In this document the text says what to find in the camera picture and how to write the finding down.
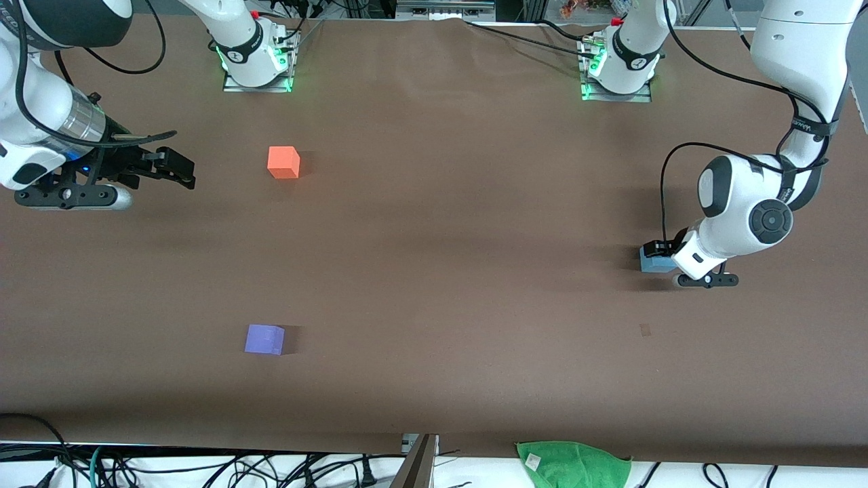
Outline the blue foam block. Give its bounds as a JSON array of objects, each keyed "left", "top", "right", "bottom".
[{"left": 639, "top": 245, "right": 679, "bottom": 274}]

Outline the orange foam block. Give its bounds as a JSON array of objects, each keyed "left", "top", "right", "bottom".
[{"left": 267, "top": 146, "right": 301, "bottom": 180}]

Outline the purple foam block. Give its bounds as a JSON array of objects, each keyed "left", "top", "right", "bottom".
[{"left": 244, "top": 323, "right": 286, "bottom": 356}]

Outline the brown table cover sheet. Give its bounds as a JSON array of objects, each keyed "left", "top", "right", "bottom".
[{"left": 0, "top": 17, "right": 868, "bottom": 468}]

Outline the green cloth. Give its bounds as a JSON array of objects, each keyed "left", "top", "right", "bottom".
[{"left": 516, "top": 441, "right": 633, "bottom": 488}]

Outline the grey power strip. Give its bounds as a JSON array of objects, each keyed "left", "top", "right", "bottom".
[{"left": 395, "top": 0, "right": 497, "bottom": 22}]

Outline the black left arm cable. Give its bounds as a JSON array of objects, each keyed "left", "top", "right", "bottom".
[{"left": 658, "top": 0, "right": 832, "bottom": 242}]

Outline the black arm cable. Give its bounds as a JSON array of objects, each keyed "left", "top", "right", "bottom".
[
  {"left": 658, "top": 0, "right": 832, "bottom": 242},
  {"left": 12, "top": 0, "right": 179, "bottom": 148}
]

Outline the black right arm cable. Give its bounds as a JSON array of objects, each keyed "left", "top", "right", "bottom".
[{"left": 12, "top": 0, "right": 179, "bottom": 148}]

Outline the long black table cable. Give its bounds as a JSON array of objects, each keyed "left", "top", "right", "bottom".
[{"left": 465, "top": 20, "right": 599, "bottom": 59}]

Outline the grey metal post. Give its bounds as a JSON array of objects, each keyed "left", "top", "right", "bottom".
[{"left": 389, "top": 434, "right": 440, "bottom": 488}]

